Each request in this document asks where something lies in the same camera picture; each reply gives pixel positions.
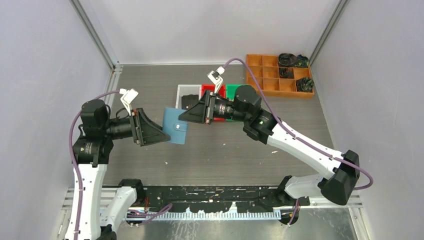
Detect dark rolled sock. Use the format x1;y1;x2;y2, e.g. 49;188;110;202
278;67;294;79
277;53;298;67
295;77;315;93
295;54;310;68

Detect green plastic bin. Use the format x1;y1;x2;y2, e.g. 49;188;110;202
225;84;256;122

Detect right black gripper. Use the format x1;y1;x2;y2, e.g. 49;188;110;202
178;90;249;125

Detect orange wooden compartment tray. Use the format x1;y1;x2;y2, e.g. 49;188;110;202
246;54;315;99

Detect black credit cards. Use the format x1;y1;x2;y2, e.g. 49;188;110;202
181;94;199;110

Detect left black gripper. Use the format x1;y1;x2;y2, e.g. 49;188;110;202
102;107;170;146

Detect white plastic bin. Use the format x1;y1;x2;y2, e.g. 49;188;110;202
175;84;202;110

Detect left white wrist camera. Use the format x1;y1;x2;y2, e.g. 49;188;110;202
119;88;139;116

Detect blue card holder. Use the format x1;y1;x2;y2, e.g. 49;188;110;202
162;107;188;145

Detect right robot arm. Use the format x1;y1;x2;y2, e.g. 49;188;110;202
178;85;360;206

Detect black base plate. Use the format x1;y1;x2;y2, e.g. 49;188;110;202
131;185;296;214

